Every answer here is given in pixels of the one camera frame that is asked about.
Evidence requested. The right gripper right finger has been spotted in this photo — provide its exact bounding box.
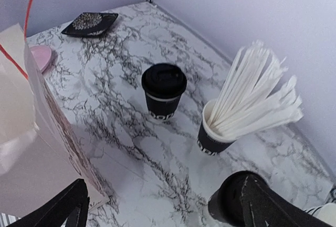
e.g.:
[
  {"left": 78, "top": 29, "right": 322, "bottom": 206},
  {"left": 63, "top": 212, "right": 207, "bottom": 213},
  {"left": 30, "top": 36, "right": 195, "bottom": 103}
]
[{"left": 240, "top": 175, "right": 329, "bottom": 227}]

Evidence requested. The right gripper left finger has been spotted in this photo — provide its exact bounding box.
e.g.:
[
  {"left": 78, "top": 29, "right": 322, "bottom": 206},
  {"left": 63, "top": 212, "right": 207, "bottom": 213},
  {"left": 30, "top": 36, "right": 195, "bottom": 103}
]
[{"left": 9, "top": 179, "right": 89, "bottom": 227}]

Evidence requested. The black plastic cup lid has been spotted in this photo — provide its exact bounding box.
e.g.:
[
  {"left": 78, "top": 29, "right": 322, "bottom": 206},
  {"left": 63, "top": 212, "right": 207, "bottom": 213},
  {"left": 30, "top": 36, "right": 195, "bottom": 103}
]
[
  {"left": 141, "top": 63, "right": 187, "bottom": 99},
  {"left": 214, "top": 170, "right": 270, "bottom": 212}
]

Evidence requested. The white paper takeout bag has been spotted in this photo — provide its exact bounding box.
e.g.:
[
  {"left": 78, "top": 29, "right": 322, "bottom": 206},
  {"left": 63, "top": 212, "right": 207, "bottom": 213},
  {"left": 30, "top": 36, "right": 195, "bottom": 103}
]
[{"left": 1, "top": 24, "right": 109, "bottom": 217}]

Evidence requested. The black cup holding straws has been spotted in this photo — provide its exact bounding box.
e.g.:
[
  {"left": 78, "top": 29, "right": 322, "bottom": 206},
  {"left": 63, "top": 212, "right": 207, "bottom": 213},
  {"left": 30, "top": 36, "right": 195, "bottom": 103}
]
[{"left": 197, "top": 99, "right": 236, "bottom": 156}]

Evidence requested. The single black paper coffee cup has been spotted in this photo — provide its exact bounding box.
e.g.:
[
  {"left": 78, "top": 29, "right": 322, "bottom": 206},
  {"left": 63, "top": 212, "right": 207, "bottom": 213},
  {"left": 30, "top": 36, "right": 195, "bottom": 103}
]
[{"left": 145, "top": 92, "right": 181, "bottom": 121}]

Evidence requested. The stack of paper coffee cups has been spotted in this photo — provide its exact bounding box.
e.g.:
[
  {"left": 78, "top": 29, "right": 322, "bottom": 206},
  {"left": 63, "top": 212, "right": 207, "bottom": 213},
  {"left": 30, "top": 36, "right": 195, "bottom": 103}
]
[{"left": 304, "top": 203, "right": 335, "bottom": 224}]

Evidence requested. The bundle of white paper straws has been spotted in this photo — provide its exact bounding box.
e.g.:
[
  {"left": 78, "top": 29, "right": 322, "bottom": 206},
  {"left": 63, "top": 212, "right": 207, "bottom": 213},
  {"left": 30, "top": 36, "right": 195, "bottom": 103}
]
[{"left": 205, "top": 40, "right": 303, "bottom": 141}]

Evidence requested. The pink round plate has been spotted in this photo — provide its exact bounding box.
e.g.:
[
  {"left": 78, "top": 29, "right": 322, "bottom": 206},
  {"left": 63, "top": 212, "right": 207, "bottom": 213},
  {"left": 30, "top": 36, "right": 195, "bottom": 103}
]
[{"left": 30, "top": 45, "right": 53, "bottom": 73}]

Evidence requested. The black floral patterned tray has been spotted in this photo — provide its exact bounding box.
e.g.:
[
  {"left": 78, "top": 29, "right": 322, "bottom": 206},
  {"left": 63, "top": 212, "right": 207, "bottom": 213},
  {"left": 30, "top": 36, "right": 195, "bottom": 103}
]
[{"left": 61, "top": 12, "right": 119, "bottom": 38}]

